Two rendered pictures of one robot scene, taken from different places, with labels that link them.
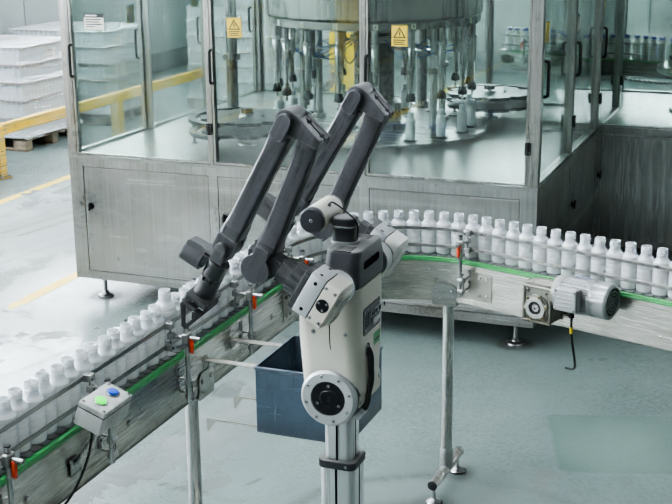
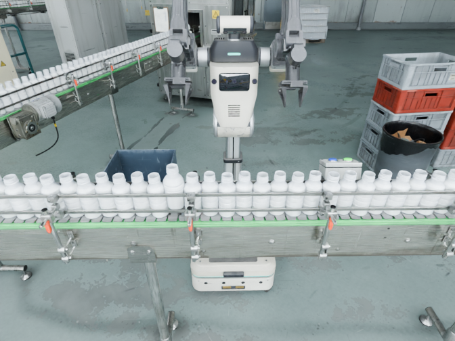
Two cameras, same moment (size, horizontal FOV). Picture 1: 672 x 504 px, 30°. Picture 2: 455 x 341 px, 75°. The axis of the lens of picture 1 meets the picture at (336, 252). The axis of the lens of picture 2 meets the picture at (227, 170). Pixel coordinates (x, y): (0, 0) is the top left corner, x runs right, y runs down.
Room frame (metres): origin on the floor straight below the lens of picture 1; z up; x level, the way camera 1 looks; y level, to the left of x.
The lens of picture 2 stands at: (3.80, 1.35, 1.71)
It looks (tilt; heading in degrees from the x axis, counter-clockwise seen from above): 33 degrees down; 248
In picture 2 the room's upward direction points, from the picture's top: straight up
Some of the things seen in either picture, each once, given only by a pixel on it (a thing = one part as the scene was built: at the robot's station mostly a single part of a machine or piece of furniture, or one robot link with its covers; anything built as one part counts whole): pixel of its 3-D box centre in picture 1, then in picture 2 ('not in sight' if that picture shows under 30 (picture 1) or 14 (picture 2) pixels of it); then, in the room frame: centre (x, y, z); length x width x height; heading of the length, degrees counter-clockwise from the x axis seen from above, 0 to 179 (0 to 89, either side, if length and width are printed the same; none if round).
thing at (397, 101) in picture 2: not in sight; (414, 93); (1.07, -0.55, 0.78); 0.61 x 0.41 x 0.22; 165
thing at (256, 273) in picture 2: not in sight; (231, 233); (3.21, 0.00, 0.24); 0.68 x 0.53 x 0.41; 69
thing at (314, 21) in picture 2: not in sight; (303, 23); (-2.43, -7.40, 0.50); 1.24 x 1.03 x 1.00; 161
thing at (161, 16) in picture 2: not in sight; (161, 19); (2.88, -3.35, 1.22); 0.23 x 0.04 x 0.32; 141
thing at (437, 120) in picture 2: not in sight; (406, 115); (1.08, -0.55, 0.55); 0.61 x 0.41 x 0.22; 166
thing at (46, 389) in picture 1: (43, 402); (363, 193); (3.05, 0.77, 1.08); 0.06 x 0.06 x 0.17
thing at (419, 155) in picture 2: not in sight; (400, 164); (1.52, -0.14, 0.32); 0.45 x 0.45 x 0.64
